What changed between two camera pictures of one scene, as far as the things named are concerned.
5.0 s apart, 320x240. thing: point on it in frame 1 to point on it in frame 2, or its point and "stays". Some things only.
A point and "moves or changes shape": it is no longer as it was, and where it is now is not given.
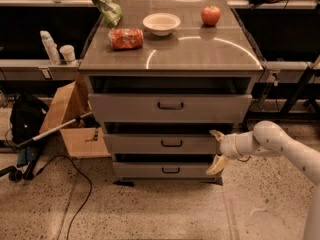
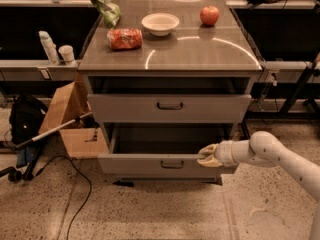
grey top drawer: [170, 99] stays
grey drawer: [162, 137] moves or changes shape
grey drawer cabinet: [161, 79] stays
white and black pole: [57, 128] stays
